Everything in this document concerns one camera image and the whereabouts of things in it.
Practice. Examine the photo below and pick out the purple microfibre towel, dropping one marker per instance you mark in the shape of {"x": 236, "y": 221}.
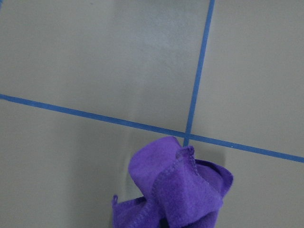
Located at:
{"x": 178, "y": 191}

